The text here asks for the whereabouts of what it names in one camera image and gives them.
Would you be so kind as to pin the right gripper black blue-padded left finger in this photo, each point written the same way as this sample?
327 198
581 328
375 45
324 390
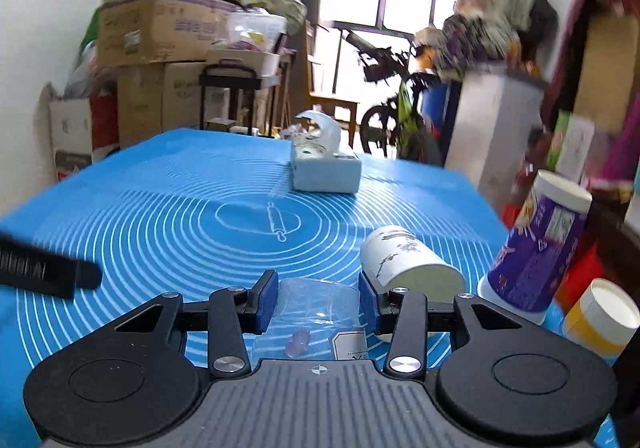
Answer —
233 313

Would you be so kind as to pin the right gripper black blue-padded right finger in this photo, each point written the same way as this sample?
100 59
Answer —
402 314

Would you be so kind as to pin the clear plastic cup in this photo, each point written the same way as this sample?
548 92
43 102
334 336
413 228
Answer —
313 320

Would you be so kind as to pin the white paper cup lying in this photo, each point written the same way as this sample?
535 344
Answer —
395 257

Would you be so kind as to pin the tall purple paper cup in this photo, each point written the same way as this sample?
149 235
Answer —
532 262

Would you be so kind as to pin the blue yellow paper cup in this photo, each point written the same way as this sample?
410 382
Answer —
603 320

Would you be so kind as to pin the blue silicone baking mat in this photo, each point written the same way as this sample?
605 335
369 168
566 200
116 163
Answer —
192 213

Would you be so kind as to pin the white red cardboard box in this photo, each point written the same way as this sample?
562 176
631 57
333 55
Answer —
82 131

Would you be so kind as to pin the white tissue box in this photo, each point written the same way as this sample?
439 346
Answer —
319 160

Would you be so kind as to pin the green black bicycle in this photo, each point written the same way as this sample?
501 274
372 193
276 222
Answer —
398 122

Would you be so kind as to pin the wooden chair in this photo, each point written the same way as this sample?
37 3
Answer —
315 95

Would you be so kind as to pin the blue water barrel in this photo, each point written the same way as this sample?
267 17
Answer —
434 105

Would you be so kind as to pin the lower stacked cardboard box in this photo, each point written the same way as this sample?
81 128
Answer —
154 98

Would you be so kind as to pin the white chest freezer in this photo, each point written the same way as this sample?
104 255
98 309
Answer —
497 108

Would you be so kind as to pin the green white product box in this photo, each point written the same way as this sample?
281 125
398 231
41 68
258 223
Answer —
570 145

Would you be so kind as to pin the pink plastic basket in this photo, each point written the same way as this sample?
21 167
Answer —
623 159

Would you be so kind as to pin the large open cardboard box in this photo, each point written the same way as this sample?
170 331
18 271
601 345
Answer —
134 32

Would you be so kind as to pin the purple patterned cloth bundle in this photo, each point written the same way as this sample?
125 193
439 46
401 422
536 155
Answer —
467 41

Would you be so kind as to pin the tall cardboard box on shelf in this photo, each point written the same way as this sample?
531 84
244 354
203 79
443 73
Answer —
609 69

